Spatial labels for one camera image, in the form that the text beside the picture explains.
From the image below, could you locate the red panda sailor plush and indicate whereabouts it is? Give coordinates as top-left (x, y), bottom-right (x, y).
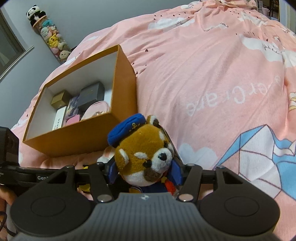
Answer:
top-left (107, 113), bottom-right (178, 195)

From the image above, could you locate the gold small box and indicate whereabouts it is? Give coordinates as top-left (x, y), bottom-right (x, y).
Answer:
top-left (51, 90), bottom-right (72, 109)

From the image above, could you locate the person left hand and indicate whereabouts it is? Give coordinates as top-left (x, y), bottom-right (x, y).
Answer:
top-left (0, 185), bottom-right (17, 211)

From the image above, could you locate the pink rectangular case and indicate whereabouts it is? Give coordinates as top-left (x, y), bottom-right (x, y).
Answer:
top-left (65, 114), bottom-right (80, 126)

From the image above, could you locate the white glasses case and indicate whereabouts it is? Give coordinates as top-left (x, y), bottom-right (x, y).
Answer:
top-left (52, 106), bottom-right (67, 131)

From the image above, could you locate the illustrated purple card box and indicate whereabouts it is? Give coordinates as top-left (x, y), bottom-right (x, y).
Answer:
top-left (62, 95), bottom-right (80, 126)

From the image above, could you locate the black gift box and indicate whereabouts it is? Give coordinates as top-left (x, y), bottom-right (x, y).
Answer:
top-left (77, 81), bottom-right (105, 111)

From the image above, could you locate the orange cardboard storage box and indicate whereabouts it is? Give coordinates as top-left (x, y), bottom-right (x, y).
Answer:
top-left (23, 45), bottom-right (137, 157)

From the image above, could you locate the pink cloud bedsheet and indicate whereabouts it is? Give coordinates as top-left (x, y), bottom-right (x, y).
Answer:
top-left (10, 0), bottom-right (296, 239)

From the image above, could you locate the plush toy hanging organizer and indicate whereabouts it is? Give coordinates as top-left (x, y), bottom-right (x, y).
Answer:
top-left (33, 16), bottom-right (71, 64)

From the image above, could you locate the panda plush on organizer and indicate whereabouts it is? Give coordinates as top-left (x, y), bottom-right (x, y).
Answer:
top-left (26, 5), bottom-right (46, 27)

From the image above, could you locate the window with frame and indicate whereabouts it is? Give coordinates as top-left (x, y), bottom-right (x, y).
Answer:
top-left (1, 7), bottom-right (34, 81)

